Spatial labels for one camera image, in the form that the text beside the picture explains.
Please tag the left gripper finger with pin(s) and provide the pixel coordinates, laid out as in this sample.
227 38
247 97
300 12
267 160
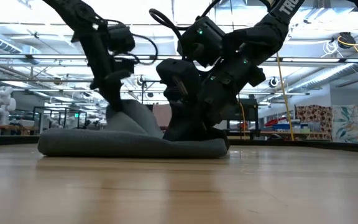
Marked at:
113 93

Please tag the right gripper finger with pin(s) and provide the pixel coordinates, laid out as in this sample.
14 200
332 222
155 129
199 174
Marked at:
185 124
217 133

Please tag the grey waffle-weave towel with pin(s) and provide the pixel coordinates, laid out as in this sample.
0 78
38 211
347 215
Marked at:
120 144

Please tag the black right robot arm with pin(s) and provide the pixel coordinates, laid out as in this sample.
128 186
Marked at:
259 34

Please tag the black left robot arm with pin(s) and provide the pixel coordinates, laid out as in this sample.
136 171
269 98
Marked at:
73 12

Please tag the brown cardboard panel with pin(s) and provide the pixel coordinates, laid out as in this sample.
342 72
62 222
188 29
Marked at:
162 115

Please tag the black desk workstation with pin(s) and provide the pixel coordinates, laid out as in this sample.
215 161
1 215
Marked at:
247 112

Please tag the cluttered wooden workbench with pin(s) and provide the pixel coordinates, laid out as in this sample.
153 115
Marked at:
306 128

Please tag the floral patterned cloth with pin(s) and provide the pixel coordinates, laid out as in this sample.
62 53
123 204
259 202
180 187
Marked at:
314 116

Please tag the white humanoid robot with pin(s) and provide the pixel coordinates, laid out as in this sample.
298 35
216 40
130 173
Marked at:
3 102

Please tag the leaf patterned cloth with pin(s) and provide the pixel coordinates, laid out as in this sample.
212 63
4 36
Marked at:
350 124

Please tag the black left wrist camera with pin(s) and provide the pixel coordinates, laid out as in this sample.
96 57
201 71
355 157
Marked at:
121 39

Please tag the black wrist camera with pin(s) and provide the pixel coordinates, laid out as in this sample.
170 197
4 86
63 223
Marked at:
176 77
121 39

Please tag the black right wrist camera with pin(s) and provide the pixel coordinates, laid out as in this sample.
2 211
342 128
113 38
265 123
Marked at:
176 77

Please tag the silver corrugated air duct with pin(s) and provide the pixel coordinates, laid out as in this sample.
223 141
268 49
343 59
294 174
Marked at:
337 76

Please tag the black aluminium table frame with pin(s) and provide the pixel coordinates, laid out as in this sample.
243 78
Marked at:
11 140

